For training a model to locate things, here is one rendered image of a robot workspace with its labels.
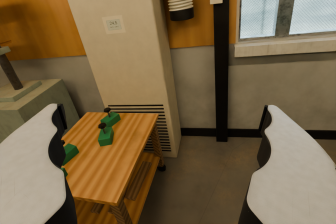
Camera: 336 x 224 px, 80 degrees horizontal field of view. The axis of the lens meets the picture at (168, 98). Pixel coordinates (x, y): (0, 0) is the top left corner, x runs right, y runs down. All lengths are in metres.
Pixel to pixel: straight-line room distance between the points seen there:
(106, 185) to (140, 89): 0.68
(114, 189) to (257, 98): 1.25
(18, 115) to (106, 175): 0.84
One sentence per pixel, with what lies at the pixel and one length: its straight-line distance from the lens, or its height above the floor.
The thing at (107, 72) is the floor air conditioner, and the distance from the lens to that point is 1.48.
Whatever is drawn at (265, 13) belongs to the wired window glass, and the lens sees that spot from 1.61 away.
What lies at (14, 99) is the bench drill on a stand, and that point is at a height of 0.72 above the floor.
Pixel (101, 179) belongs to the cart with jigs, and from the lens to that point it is 1.09.
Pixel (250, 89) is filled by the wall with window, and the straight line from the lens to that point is 1.71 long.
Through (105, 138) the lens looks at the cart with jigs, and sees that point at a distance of 1.22.
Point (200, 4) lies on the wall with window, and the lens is 1.48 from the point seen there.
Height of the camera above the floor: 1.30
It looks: 30 degrees down
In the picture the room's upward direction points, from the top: 9 degrees counter-clockwise
